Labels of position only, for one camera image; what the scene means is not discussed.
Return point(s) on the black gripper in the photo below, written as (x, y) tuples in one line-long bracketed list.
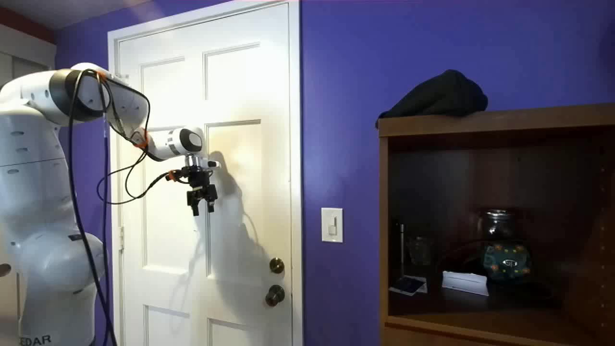
[(201, 192)]

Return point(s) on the black head sock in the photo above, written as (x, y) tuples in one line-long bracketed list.
[(443, 96)]

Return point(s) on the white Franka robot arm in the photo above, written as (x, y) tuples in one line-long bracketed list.
[(39, 192)]

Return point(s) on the door hinge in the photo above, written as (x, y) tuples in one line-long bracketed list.
[(120, 238)]

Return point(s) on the dark round door knob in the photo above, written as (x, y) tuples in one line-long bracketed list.
[(276, 294)]

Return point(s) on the white panelled door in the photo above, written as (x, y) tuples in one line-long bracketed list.
[(256, 96)]

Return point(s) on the small dark flat box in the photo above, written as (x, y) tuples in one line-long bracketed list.
[(408, 284)]

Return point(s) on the white folded paper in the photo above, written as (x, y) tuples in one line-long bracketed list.
[(466, 282)]

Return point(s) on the glass vase with teal band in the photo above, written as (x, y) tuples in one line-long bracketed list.
[(506, 251)]

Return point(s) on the brown wooden bookshelf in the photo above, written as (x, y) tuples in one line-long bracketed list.
[(501, 119)]

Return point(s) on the white light switch plate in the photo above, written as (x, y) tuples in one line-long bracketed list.
[(331, 224)]

